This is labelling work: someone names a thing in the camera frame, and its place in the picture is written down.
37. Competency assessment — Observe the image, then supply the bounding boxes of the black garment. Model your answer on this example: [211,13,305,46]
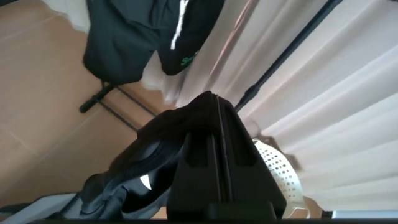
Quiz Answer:
[55,90,222,220]

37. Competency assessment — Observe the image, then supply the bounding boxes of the black clothes rack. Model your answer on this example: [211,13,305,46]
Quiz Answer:
[79,0,345,131]

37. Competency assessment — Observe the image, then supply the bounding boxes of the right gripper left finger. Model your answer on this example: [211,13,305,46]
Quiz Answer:
[167,129,226,219]

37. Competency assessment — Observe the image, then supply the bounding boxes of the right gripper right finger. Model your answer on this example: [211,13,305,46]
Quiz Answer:
[217,96,287,219]

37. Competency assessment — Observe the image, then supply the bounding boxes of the black shorts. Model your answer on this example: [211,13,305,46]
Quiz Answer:
[83,0,225,85]

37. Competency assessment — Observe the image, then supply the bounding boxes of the beige curtain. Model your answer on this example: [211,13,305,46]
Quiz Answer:
[43,0,398,212]

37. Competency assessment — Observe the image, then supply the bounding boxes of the white laundry basket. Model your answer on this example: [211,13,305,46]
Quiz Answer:
[252,138,312,220]

